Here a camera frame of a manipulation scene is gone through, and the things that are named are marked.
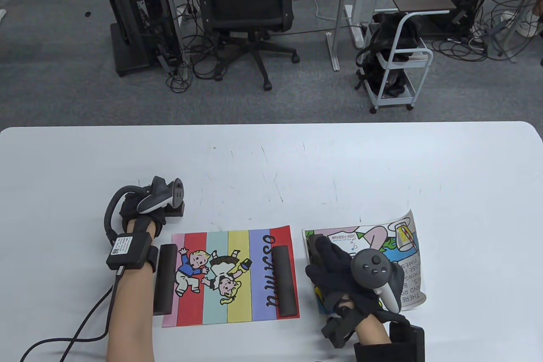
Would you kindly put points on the black glove sensor block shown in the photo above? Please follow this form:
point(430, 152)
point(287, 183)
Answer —
point(339, 330)

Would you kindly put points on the person's right forearm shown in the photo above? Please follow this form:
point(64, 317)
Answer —
point(373, 330)

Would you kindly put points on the black bag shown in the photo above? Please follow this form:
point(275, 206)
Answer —
point(382, 31)

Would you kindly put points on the white desk leg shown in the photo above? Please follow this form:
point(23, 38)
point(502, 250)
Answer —
point(333, 52)
point(354, 26)

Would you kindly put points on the person's right hand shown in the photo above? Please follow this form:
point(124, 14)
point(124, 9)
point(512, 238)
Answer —
point(335, 277)

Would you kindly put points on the person's left forearm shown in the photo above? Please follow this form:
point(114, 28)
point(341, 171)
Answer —
point(131, 315)

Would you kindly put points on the dark brown bar paperweight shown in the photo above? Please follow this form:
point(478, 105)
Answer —
point(284, 281)
point(311, 249)
point(176, 210)
point(165, 281)

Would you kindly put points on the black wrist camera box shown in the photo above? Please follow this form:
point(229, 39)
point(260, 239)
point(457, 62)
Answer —
point(129, 251)

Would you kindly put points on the pink cartoon poster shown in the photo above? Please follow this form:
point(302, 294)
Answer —
point(407, 243)

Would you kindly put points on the black computer tower stand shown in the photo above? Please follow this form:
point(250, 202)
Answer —
point(127, 5)

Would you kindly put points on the black tracking controller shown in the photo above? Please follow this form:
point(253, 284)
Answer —
point(373, 268)
point(159, 196)

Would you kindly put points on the white rolling cart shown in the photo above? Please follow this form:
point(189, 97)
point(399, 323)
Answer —
point(394, 101)

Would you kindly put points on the person's left hand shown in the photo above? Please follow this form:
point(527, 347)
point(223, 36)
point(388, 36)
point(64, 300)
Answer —
point(131, 209)

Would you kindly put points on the black wrist camera band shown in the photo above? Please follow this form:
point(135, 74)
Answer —
point(407, 340)

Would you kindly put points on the striped cartoon poster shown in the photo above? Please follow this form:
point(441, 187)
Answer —
point(237, 247)

